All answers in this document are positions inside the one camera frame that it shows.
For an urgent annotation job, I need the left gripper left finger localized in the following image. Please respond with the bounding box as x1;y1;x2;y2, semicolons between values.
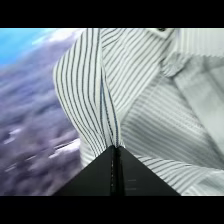
52;145;117;197

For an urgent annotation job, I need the white striped shirt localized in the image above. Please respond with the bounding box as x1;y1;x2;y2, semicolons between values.
53;28;224;197

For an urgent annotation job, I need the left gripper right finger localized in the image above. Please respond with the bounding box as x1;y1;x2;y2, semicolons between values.
116;145;181;197

